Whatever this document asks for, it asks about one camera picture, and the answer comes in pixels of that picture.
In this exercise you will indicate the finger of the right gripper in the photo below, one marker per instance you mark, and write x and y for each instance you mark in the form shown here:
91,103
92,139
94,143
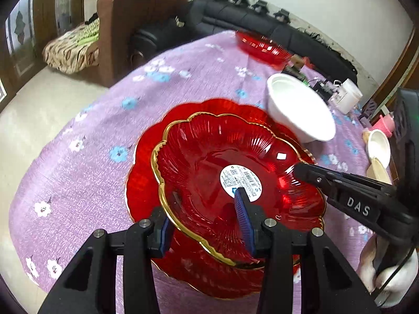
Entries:
335,184

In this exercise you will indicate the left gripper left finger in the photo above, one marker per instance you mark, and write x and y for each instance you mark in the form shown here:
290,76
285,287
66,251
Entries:
88,283

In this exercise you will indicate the large white paper bowl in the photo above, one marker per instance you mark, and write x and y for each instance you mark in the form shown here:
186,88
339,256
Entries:
296,106

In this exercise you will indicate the large red scalloped plate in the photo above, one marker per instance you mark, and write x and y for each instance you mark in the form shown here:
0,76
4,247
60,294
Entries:
186,260

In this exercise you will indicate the small red gold-rimmed plate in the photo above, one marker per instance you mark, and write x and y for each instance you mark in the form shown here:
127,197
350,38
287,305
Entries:
200,163

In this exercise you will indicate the cream plastic bowl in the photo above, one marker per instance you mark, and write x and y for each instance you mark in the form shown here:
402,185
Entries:
377,172

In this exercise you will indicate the pink sleeved glass bottle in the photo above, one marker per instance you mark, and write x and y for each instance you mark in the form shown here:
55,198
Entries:
385,124

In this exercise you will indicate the white plastic jar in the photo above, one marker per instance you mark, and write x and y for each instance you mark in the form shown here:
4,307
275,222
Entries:
346,95

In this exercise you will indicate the purple floral tablecloth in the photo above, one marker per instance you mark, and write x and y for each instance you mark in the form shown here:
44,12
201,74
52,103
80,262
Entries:
77,183

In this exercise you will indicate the black cylindrical device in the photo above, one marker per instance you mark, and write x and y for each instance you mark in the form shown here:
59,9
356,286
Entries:
322,88

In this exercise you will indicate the red bowl far end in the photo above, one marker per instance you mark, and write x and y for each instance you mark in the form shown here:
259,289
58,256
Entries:
262,49

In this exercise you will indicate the black leather sofa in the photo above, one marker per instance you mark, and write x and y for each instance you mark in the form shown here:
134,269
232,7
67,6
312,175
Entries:
201,18

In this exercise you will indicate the patterned blanket cushion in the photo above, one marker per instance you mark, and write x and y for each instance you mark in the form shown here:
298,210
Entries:
75,50

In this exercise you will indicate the wooden glass door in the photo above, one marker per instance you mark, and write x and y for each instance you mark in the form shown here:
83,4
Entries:
19,58

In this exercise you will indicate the brown armchair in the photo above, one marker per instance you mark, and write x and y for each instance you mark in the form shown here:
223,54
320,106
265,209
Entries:
118,20

